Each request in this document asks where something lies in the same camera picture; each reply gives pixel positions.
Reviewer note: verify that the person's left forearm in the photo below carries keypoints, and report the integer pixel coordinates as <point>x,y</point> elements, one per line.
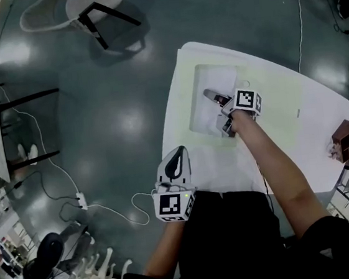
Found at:
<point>165,249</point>

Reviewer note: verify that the white power strip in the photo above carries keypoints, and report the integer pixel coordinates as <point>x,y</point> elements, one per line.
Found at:
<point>82,201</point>

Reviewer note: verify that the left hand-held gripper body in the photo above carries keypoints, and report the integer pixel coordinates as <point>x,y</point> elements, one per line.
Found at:
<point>171,205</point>

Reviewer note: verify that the white curved rack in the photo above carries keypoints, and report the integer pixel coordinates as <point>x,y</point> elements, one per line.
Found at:
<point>107,265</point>

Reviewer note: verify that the person's black clothing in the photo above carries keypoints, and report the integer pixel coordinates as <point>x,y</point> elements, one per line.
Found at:
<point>229,239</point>

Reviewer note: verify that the wooden organizer box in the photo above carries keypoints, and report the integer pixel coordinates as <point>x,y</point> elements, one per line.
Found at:
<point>346,139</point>

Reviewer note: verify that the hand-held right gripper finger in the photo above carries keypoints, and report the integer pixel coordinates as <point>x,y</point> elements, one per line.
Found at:
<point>216,98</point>
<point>225,126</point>

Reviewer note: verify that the black office chair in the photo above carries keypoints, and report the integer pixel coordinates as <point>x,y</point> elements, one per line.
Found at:
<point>50,245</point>

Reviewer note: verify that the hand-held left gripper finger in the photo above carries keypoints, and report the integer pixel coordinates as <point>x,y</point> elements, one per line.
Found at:
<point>186,168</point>
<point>164,171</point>

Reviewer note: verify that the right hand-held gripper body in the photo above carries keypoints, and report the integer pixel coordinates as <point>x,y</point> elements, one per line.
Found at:
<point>246,101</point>

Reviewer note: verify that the person's right forearm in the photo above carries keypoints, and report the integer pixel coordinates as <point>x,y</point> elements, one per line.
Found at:
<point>278,171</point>

